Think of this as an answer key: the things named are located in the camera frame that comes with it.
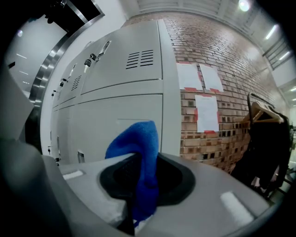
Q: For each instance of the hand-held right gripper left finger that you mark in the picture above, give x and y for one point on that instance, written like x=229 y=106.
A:
x=88 y=185

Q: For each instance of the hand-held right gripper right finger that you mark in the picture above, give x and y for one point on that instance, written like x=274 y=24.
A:
x=208 y=203

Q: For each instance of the blue cloth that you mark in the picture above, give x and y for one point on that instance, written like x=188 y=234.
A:
x=143 y=143

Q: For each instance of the grey metal cabinet doors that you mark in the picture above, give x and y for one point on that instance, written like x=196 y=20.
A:
x=120 y=76

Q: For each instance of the small black-headed key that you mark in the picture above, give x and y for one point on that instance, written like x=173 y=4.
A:
x=61 y=83
x=49 y=150
x=57 y=160
x=53 y=93

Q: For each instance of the black jacket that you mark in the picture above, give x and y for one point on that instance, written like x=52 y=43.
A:
x=266 y=152

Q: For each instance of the white paper with red tape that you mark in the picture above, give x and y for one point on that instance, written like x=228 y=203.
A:
x=189 y=76
x=211 y=78
x=207 y=113

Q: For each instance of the wooden clothes hanger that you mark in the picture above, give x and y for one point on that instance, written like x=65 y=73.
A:
x=266 y=112

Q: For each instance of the long ceiling light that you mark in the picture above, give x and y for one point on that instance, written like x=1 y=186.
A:
x=271 y=31
x=284 y=55

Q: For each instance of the round ceiling light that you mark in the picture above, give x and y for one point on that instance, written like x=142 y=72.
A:
x=244 y=5

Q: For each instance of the grey metal cabinet frame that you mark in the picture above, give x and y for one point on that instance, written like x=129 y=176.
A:
x=170 y=92

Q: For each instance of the steel door frame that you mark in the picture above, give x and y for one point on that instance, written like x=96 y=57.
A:
x=52 y=60

